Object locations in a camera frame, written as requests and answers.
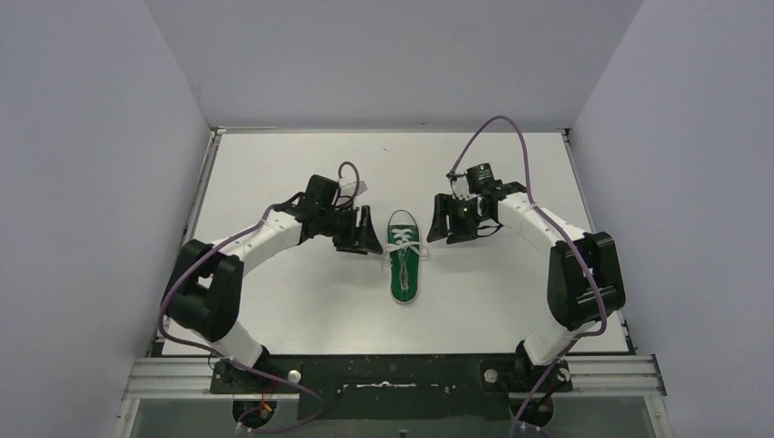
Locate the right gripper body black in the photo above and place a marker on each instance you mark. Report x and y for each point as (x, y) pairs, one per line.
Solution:
(450, 218)

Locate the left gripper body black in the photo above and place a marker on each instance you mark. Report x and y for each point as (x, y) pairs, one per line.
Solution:
(345, 233)

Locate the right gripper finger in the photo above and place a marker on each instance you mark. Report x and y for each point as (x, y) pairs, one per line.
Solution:
(461, 235)
(440, 228)

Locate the green canvas sneaker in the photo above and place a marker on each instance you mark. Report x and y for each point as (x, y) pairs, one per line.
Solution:
(403, 287)

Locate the white shoelace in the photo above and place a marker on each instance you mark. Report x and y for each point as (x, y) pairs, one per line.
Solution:
(404, 249)

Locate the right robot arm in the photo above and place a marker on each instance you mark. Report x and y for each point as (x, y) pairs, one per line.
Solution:
(585, 283)

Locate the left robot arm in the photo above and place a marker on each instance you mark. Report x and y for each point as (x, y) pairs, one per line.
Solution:
(205, 287)

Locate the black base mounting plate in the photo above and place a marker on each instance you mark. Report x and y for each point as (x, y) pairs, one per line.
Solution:
(490, 386)

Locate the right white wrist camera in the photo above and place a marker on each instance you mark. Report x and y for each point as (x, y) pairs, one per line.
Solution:
(459, 186)

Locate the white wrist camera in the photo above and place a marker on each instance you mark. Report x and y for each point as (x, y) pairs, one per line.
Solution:
(459, 186)
(352, 190)

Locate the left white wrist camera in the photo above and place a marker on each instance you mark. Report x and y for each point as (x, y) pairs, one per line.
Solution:
(352, 190)

